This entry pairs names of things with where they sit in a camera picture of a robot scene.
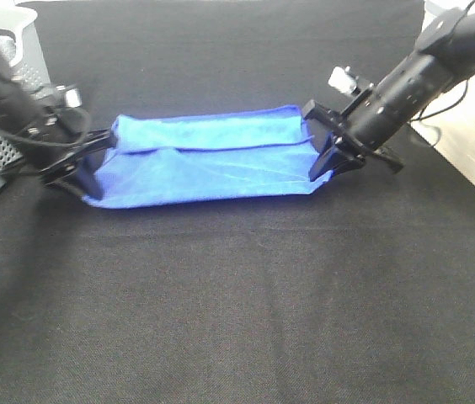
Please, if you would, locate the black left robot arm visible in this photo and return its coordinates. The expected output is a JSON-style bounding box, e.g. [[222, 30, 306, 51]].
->
[[0, 51, 117, 199]]

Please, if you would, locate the blue microfibre towel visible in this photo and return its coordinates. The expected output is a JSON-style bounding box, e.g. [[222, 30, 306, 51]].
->
[[83, 105, 332, 209]]

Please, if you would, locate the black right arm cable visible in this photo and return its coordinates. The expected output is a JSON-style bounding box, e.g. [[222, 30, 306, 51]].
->
[[408, 79, 470, 146]]

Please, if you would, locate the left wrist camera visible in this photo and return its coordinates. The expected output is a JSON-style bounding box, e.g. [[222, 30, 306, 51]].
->
[[47, 85, 83, 109]]

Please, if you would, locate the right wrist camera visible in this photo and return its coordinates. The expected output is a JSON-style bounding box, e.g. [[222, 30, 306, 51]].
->
[[328, 66, 375, 98]]

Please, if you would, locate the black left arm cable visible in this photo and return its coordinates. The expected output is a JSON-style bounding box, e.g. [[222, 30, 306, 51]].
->
[[0, 100, 94, 148]]

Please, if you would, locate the grey towel in basket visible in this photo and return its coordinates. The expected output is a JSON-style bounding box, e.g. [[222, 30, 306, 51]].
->
[[0, 35, 17, 66]]

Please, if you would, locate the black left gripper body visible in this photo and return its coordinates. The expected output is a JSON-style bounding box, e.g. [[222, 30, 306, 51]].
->
[[22, 108, 92, 175]]

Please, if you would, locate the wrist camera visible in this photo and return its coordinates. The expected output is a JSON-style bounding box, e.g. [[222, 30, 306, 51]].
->
[[47, 85, 83, 109], [328, 66, 375, 98]]

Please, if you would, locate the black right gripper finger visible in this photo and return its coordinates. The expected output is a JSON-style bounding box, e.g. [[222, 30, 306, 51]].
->
[[308, 142, 366, 182], [302, 99, 344, 147]]

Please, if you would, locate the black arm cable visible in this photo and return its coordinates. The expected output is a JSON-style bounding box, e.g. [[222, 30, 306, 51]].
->
[[408, 79, 470, 146], [0, 100, 94, 148]]

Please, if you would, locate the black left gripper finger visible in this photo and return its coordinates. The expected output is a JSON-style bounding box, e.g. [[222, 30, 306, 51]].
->
[[45, 162, 104, 199], [77, 129, 118, 157]]

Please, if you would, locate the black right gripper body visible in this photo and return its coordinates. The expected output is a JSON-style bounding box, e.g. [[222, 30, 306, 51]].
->
[[339, 54, 452, 150]]

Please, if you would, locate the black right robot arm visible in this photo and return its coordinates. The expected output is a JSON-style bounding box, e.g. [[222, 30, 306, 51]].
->
[[302, 8, 475, 181]]

